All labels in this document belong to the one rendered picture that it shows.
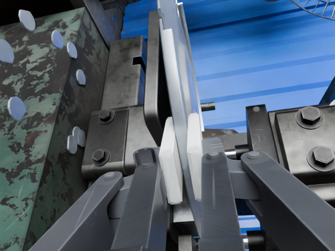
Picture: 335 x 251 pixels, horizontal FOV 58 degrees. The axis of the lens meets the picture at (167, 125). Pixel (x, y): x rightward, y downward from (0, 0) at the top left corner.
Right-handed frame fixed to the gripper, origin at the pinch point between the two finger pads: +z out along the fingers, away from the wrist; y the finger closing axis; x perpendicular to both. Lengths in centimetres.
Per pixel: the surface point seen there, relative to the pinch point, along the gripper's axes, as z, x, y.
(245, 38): 219, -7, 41
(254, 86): 182, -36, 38
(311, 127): 20.7, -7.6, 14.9
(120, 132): 17.9, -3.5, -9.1
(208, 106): 39.7, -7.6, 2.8
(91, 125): 19.6, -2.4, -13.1
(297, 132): 20.6, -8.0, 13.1
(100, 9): 37.2, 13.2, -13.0
